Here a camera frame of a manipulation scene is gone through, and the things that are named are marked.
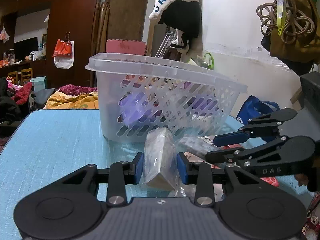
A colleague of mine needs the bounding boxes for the brown hanging bag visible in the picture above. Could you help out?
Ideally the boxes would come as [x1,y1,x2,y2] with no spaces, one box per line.
[256,0,319,76]

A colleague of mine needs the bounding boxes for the purple Lux soap box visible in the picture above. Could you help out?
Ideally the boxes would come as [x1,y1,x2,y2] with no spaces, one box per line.
[117,92,158,126]

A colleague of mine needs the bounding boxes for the coiled beige rope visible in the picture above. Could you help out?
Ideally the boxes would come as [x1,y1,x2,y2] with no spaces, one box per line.
[256,0,316,45]

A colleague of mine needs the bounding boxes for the blue shopping bag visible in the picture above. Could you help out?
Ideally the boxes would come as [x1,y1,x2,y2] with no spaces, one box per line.
[236,95,280,125]

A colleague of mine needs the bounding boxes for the clear plastic bag with items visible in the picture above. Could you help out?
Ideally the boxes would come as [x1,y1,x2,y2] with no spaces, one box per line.
[175,135,220,159]

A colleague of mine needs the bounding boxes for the grey foil pack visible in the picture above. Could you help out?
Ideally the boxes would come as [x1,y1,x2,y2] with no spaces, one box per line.
[143,127,177,191]

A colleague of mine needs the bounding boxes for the white plastic laundry basket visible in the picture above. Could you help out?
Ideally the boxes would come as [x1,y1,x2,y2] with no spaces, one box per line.
[86,53,247,143]

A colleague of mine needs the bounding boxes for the green white shopping bag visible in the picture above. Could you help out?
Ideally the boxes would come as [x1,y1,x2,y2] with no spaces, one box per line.
[188,52,215,70]

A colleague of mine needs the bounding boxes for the pink red flat pack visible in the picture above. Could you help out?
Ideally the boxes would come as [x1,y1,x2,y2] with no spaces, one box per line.
[184,152,279,187]

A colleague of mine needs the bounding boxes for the teal box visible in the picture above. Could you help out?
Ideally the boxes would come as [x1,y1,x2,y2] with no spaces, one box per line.
[30,76,47,93]

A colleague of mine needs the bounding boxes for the black television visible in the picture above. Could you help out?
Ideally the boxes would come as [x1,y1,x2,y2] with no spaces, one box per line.
[14,37,38,61]

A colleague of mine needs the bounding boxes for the brown wooden door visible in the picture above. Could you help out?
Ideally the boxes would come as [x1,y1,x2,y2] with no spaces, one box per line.
[106,0,148,41]

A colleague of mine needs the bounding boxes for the yellow blanket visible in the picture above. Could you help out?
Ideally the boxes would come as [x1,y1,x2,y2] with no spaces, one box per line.
[45,92,99,109]

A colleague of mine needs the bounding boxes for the dark red wooden wardrobe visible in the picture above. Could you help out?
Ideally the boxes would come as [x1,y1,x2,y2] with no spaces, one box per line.
[1,0,99,88]

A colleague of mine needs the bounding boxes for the dark clothes pile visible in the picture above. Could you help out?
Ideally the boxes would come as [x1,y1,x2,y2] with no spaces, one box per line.
[1,77,35,129]

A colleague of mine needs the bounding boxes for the pink foam mat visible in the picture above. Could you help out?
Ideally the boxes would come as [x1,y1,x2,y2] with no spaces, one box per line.
[106,39,146,55]

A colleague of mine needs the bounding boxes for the orange white hanging bag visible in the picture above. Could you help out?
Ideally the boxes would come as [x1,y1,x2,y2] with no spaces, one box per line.
[53,32,74,69]

